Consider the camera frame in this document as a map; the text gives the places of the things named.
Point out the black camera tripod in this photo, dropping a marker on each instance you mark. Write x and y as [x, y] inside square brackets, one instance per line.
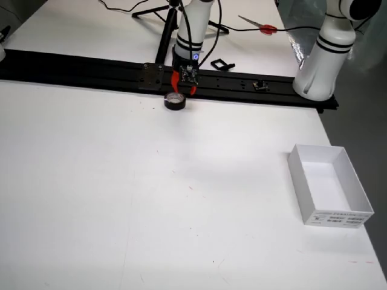
[164, 39]

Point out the black aluminium rail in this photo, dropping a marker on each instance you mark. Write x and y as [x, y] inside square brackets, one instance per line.
[75, 71]

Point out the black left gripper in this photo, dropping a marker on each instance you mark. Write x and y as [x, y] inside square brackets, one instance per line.
[189, 74]

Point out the grey metal mounting plate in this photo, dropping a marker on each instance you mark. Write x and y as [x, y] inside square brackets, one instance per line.
[152, 77]

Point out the black tape roll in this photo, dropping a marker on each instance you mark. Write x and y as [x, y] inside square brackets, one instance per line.
[175, 104]

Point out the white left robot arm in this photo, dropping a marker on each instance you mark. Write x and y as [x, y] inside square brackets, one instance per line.
[193, 24]

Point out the white cardboard bin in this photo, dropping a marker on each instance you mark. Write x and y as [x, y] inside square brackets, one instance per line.
[329, 181]

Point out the black plastic bracket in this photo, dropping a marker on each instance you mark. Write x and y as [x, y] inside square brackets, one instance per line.
[221, 64]

